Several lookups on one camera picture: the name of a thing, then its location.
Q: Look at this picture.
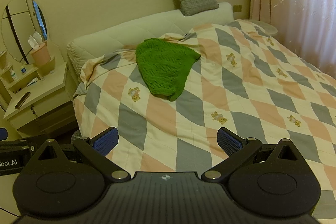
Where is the round white side table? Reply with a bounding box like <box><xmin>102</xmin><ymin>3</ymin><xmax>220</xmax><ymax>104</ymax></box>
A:
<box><xmin>246</xmin><ymin>19</ymin><xmax>278</xmax><ymax>36</ymax></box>

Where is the green knit sweater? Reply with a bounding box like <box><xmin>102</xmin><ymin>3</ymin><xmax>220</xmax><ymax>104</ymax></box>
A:
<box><xmin>135</xmin><ymin>37</ymin><xmax>201</xmax><ymax>102</ymax></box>

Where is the oval mirror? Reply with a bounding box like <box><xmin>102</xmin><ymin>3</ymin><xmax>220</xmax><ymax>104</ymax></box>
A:
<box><xmin>1</xmin><ymin>0</ymin><xmax>50</xmax><ymax>65</ymax></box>

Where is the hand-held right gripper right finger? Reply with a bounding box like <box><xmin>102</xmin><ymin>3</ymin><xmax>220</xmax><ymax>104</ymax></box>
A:
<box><xmin>201</xmin><ymin>127</ymin><xmax>303</xmax><ymax>183</ymax></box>

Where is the white tissue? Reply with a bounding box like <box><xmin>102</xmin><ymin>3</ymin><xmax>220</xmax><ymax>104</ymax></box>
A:
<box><xmin>28</xmin><ymin>31</ymin><xmax>44</xmax><ymax>50</ymax></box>

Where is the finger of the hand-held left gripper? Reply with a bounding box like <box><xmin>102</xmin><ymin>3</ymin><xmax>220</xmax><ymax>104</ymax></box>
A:
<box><xmin>0</xmin><ymin>128</ymin><xmax>50</xmax><ymax>153</ymax></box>

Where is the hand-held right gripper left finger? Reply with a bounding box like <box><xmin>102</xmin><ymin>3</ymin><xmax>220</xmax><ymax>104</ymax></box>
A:
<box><xmin>34</xmin><ymin>127</ymin><xmax>131</xmax><ymax>183</ymax></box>

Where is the pink sheer curtain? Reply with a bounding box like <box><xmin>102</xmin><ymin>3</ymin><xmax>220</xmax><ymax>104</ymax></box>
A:
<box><xmin>249</xmin><ymin>0</ymin><xmax>336</xmax><ymax>81</ymax></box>

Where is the cream dressing table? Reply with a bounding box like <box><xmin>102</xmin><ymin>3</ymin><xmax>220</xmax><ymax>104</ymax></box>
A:
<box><xmin>0</xmin><ymin>40</ymin><xmax>77</xmax><ymax>136</ymax></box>

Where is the pink tissue box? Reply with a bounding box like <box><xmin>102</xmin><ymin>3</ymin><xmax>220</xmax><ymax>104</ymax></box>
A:
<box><xmin>31</xmin><ymin>43</ymin><xmax>51</xmax><ymax>67</ymax></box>

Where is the dark phone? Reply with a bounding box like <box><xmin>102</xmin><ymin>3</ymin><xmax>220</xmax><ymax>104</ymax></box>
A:
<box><xmin>15</xmin><ymin>92</ymin><xmax>31</xmax><ymax>109</ymax></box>

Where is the diamond patterned quilt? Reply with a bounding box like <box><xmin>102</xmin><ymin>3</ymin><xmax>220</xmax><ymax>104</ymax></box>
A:
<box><xmin>73</xmin><ymin>19</ymin><xmax>336</xmax><ymax>215</ymax></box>

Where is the white padded headboard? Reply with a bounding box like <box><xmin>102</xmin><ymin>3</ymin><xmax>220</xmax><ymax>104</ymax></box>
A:
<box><xmin>67</xmin><ymin>2</ymin><xmax>234</xmax><ymax>83</ymax></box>

